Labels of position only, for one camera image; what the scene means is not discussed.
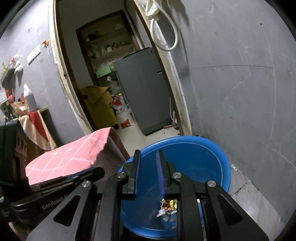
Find white hose loop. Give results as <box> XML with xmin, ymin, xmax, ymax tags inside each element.
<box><xmin>150</xmin><ymin>0</ymin><xmax>179</xmax><ymax>52</ymax></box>

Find red beige striped cloth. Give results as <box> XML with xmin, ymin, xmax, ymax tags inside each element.
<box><xmin>19</xmin><ymin>110</ymin><xmax>57</xmax><ymax>151</ymax></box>

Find trash pile in basin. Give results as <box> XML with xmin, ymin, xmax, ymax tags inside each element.
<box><xmin>156</xmin><ymin>199</ymin><xmax>177</xmax><ymax>221</ymax></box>

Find pink checked tablecloth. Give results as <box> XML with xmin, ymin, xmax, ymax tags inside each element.
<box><xmin>24</xmin><ymin>126</ymin><xmax>130</xmax><ymax>186</ymax></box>

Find brown wooden cabinet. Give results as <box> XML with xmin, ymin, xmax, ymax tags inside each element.
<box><xmin>14</xmin><ymin>107</ymin><xmax>63</xmax><ymax>167</ymax></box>

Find grey refrigerator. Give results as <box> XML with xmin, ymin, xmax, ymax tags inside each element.
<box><xmin>114</xmin><ymin>48</ymin><xmax>171</xmax><ymax>136</ymax></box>

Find white work gloves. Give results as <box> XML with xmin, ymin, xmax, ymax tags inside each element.
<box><xmin>137</xmin><ymin>0</ymin><xmax>161</xmax><ymax>20</ymax></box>

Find grey box on counter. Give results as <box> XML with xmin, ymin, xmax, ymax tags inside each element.
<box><xmin>25</xmin><ymin>93</ymin><xmax>38</xmax><ymax>113</ymax></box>

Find blue plastic basin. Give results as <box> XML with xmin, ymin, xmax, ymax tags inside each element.
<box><xmin>121</xmin><ymin>136</ymin><xmax>231</xmax><ymax>239</ymax></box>

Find green box on fridge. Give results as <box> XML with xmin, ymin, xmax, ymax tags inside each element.
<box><xmin>96</xmin><ymin>66</ymin><xmax>111</xmax><ymax>78</ymax></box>

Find white plastic bottle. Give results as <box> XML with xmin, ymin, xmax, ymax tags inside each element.
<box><xmin>23</xmin><ymin>83</ymin><xmax>32</xmax><ymax>98</ymax></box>

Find red white rice sack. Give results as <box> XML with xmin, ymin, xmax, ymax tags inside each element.
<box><xmin>112</xmin><ymin>93</ymin><xmax>132</xmax><ymax>129</ymax></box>

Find yellow bag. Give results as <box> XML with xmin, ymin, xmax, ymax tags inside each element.
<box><xmin>81</xmin><ymin>85</ymin><xmax>118</xmax><ymax>129</ymax></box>

